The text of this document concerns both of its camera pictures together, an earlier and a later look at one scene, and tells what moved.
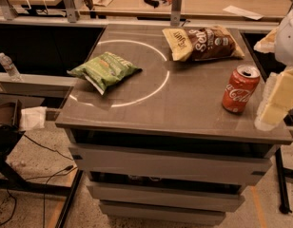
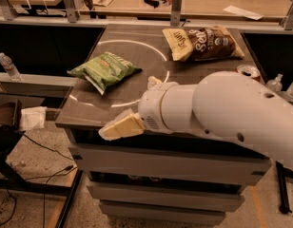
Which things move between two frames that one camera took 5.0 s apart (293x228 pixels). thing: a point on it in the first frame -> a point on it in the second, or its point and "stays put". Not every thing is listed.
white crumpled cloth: [32, 118] stays put
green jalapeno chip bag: [102, 70] stays put
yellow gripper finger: [267, 44] -> [151, 80]
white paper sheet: [238, 10] stays put
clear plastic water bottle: [9, 67] stays put
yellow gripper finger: [280, 96] -> [127, 124]
